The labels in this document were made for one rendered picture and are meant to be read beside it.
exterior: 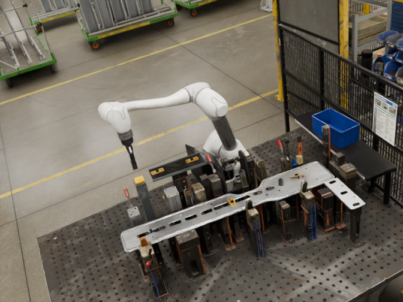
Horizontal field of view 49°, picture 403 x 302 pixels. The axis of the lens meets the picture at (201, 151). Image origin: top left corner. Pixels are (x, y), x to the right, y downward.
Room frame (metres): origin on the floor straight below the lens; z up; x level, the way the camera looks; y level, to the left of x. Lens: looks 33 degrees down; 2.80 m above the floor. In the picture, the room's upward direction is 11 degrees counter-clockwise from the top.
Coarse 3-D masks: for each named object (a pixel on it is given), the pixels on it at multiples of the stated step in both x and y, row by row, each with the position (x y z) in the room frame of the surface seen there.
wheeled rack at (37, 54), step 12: (24, 0) 9.45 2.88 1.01; (0, 12) 9.27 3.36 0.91; (36, 12) 7.75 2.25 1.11; (36, 24) 7.74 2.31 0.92; (0, 36) 7.50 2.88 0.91; (36, 36) 9.40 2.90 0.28; (0, 48) 9.06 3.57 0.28; (12, 48) 8.77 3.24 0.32; (24, 48) 8.61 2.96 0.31; (36, 48) 8.53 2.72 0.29; (48, 48) 8.44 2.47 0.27; (0, 60) 8.28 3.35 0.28; (12, 60) 8.11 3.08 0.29; (24, 60) 7.99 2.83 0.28; (36, 60) 7.86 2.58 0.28; (48, 60) 7.73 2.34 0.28; (0, 72) 7.42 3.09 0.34; (12, 72) 7.49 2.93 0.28; (24, 72) 7.53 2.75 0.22
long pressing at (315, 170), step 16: (272, 176) 2.29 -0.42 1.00; (288, 176) 2.26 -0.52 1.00; (304, 176) 2.23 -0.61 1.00; (320, 176) 2.20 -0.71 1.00; (272, 192) 2.14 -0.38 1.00; (288, 192) 2.10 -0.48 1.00; (192, 208) 2.14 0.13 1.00; (208, 208) 2.11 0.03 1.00; (224, 208) 2.08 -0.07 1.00; (240, 208) 2.05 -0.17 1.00; (144, 224) 2.08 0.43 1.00; (160, 224) 2.05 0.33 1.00; (192, 224) 1.99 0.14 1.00; (128, 240) 1.97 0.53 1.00; (160, 240) 1.92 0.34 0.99
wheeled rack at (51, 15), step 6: (66, 6) 11.31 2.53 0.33; (42, 12) 11.13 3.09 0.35; (54, 12) 11.12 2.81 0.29; (60, 12) 10.93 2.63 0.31; (66, 12) 10.94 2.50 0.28; (72, 12) 10.91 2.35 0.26; (78, 12) 10.95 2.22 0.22; (30, 18) 10.64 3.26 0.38; (36, 18) 10.94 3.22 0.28; (42, 18) 10.79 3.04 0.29; (48, 18) 10.74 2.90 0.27; (54, 18) 10.77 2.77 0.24
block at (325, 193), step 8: (320, 192) 2.07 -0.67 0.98; (328, 192) 2.06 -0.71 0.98; (320, 200) 2.06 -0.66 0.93; (328, 200) 2.01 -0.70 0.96; (320, 208) 2.07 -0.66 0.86; (328, 208) 2.01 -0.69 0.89; (320, 216) 2.06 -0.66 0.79; (328, 216) 2.02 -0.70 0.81; (320, 224) 2.06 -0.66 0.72; (328, 224) 2.02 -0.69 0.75
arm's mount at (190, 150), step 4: (188, 148) 2.89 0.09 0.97; (192, 148) 2.92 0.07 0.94; (188, 152) 2.91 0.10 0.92; (192, 152) 2.82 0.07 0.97; (208, 164) 2.70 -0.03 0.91; (212, 164) 2.74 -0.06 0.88; (196, 168) 2.80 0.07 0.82; (200, 168) 2.70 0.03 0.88; (204, 168) 2.69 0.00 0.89; (208, 168) 2.70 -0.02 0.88; (192, 172) 2.93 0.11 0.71; (196, 172) 2.82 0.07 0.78; (200, 172) 2.72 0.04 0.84; (204, 172) 2.69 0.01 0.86; (208, 172) 2.70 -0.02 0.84; (212, 172) 2.71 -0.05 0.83; (216, 172) 2.72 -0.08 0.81; (224, 172) 2.74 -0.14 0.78; (196, 176) 2.84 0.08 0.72; (224, 176) 2.74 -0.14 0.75
